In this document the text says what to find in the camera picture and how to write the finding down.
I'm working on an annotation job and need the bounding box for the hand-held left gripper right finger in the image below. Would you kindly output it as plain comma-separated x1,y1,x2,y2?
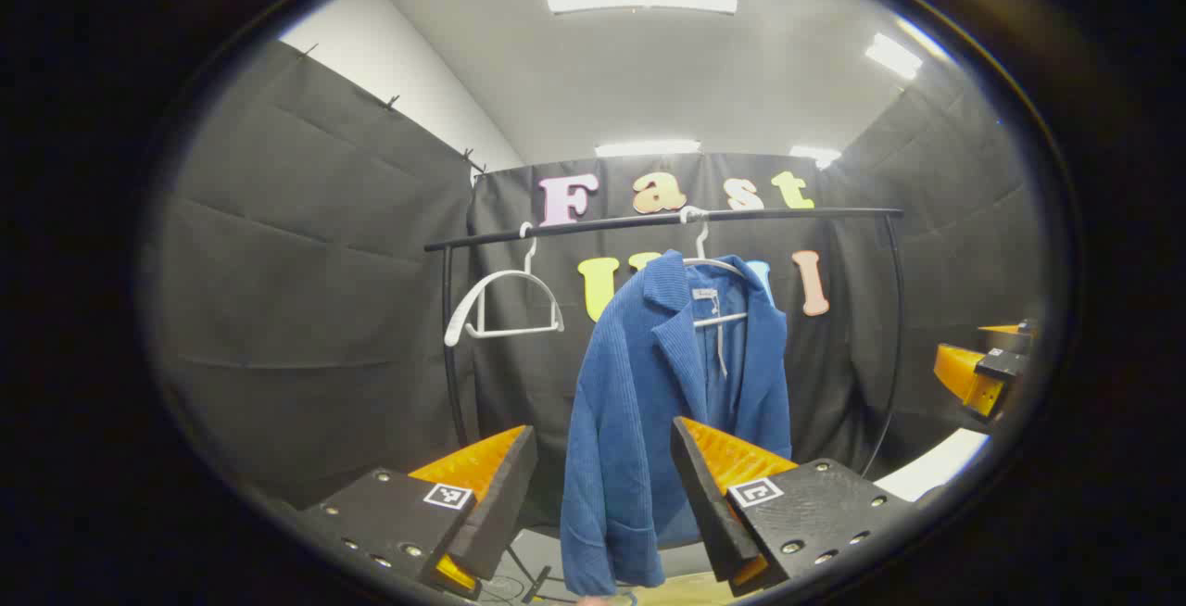
671,416,918,598

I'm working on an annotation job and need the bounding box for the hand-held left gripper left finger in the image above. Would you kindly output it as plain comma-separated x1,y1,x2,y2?
301,425,538,600

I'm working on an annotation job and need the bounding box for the blue corduroy jacket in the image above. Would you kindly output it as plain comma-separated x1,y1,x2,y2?
560,250,793,598

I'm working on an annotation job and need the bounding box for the white plastic hanger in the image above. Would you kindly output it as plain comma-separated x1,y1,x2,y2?
679,206,750,329
444,221,565,347

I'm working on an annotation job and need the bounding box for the black metal clothes rack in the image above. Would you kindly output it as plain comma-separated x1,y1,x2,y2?
424,207,905,603

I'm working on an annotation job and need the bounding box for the black backdrop cloth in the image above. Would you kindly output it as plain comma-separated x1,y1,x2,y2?
153,39,1043,533

